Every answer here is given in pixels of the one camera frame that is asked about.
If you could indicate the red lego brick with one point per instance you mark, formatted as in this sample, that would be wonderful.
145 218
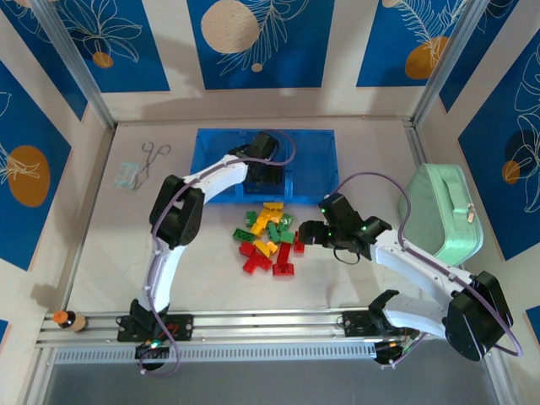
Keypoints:
266 263
252 263
299 246
246 249
284 253
283 270

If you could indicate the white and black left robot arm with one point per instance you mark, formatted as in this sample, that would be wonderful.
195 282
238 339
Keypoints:
156 274

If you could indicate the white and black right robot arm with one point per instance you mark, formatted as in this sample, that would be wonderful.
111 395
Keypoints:
422 266

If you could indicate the yellow curved lego brick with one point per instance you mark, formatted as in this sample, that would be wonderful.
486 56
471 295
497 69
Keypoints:
273 206

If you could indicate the small green lego brick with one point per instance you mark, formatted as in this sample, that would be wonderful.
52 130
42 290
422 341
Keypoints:
251 218

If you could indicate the blue three-compartment plastic bin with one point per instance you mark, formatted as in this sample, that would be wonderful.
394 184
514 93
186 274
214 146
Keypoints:
312 160

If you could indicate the green eight-stud lego brick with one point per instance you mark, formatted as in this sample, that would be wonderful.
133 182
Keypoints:
287 222
244 234

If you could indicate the mint green zip case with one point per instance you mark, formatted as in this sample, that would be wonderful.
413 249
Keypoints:
439 211

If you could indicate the black base connector box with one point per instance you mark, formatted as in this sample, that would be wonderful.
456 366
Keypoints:
388 352
152 350

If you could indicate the clear plastic packet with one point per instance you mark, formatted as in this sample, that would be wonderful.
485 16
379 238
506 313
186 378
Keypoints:
126 175

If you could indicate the dark bottle with orange cap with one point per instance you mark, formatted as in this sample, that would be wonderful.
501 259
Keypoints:
76 322

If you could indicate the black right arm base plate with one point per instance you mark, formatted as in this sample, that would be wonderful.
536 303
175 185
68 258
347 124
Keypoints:
356 324

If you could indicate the aluminium mounting rail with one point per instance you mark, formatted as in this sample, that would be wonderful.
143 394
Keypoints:
274 325

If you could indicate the blue floral wall panel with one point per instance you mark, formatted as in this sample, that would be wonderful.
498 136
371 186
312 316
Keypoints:
485 169
493 50
21 126
379 50
50 71
295 50
139 63

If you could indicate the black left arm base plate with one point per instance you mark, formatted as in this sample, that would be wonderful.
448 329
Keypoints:
181 327

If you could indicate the aluminium frame post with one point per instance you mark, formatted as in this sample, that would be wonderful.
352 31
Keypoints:
449 63
80 71

